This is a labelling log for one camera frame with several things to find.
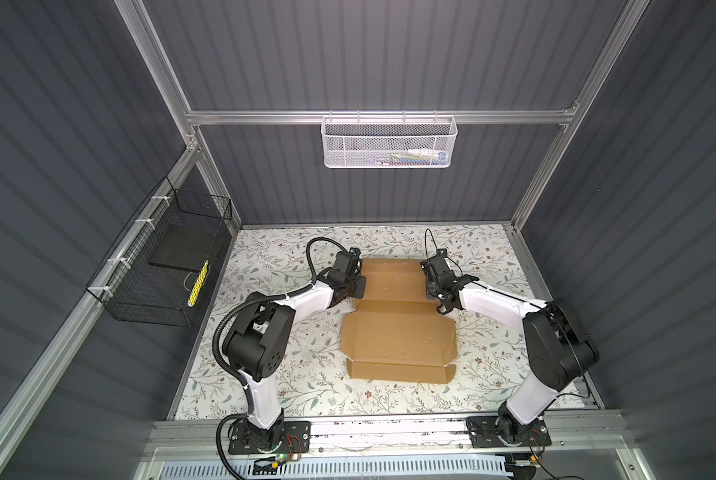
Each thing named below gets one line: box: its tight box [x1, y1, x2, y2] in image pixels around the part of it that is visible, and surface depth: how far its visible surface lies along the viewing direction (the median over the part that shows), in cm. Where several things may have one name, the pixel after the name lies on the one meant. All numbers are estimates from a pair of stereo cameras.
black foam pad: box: [147, 224, 220, 271], surface depth 78 cm
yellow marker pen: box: [187, 260, 209, 308], surface depth 72 cm
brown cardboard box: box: [340, 259, 458, 384], surface depth 91 cm
